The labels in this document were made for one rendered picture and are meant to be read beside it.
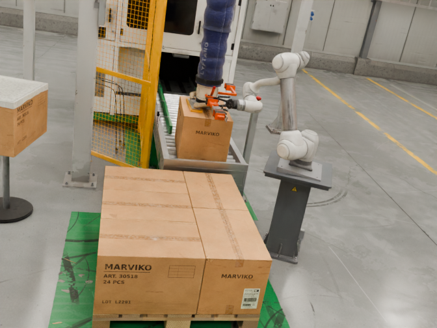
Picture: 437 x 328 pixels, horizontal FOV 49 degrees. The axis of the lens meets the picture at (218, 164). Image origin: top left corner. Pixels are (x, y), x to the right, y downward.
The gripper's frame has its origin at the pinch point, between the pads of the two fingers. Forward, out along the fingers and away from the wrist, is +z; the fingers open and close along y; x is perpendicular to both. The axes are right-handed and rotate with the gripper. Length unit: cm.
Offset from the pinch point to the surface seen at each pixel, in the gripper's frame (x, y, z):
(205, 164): -13, 49, -1
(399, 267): -63, 105, -168
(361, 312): -119, 106, -105
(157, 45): 64, -27, 43
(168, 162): -13, 50, 30
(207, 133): -5.1, 25.3, 0.9
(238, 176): -12, 57, -30
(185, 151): -4.5, 42.9, 16.3
